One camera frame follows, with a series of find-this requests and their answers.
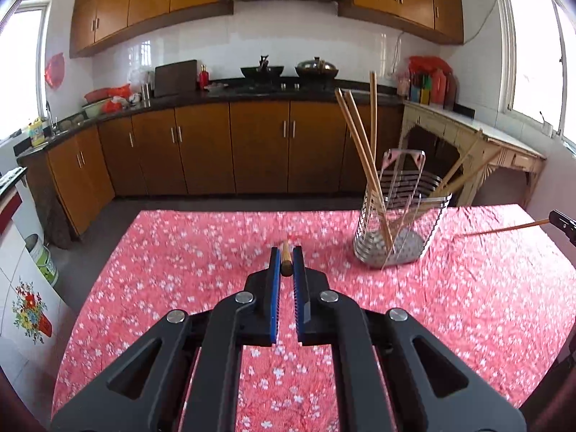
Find red plastic bags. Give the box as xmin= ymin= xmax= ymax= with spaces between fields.
xmin=407 ymin=56 xmax=453 ymax=100

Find metal wire chopstick holder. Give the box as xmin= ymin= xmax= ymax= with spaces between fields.
xmin=353 ymin=148 xmax=453 ymax=270

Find brown base kitchen cabinets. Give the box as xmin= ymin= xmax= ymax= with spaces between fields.
xmin=17 ymin=98 xmax=406 ymax=249

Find white flower print cabinet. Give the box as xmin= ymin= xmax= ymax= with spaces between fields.
xmin=0 ymin=166 xmax=78 ymax=372

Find red bag on counter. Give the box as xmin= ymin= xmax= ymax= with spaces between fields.
xmin=101 ymin=84 xmax=132 ymax=114

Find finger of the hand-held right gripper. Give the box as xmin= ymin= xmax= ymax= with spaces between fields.
xmin=548 ymin=209 xmax=576 ymax=249

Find green basin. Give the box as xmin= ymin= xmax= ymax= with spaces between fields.
xmin=82 ymin=98 xmax=112 ymax=118

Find red bag on wall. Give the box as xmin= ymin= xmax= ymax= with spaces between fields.
xmin=44 ymin=52 xmax=66 ymax=89

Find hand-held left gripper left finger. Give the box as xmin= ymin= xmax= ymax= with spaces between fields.
xmin=50 ymin=246 xmax=282 ymax=432

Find beige side table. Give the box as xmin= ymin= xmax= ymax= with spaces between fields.
xmin=400 ymin=98 xmax=548 ymax=208

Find dark cutting board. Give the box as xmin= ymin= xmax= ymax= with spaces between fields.
xmin=153 ymin=59 xmax=199 ymax=98

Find white paint bucket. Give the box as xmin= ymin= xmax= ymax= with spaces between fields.
xmin=24 ymin=233 xmax=59 ymax=287

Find window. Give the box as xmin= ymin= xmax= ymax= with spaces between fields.
xmin=0 ymin=2 xmax=51 ymax=143
xmin=494 ymin=0 xmax=576 ymax=150

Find yellow dish soap bottle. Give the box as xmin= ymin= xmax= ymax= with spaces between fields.
xmin=27 ymin=119 xmax=49 ymax=148

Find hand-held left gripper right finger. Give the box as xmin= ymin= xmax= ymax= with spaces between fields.
xmin=292 ymin=246 xmax=527 ymax=432

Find gas stove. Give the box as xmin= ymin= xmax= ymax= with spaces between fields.
xmin=206 ymin=78 xmax=316 ymax=96

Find black wok with lid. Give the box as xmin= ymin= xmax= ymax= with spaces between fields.
xmin=294 ymin=57 xmax=339 ymax=80

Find black wok with handle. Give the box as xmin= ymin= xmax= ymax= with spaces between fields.
xmin=240 ymin=55 xmax=285 ymax=80

